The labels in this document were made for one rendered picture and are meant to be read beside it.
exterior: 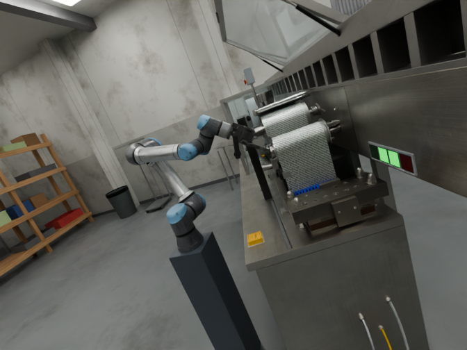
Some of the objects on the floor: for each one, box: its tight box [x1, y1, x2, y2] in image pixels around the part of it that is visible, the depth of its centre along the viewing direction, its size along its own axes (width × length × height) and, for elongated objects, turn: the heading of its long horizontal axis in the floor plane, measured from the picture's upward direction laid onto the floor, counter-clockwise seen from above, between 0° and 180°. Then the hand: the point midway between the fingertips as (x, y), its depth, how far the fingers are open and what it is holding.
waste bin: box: [105, 185, 138, 219], centre depth 592 cm, size 52×52×66 cm
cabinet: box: [255, 224, 429, 350], centre depth 234 cm, size 252×64×86 cm, turn 50°
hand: (265, 149), depth 123 cm, fingers closed, pressing on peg
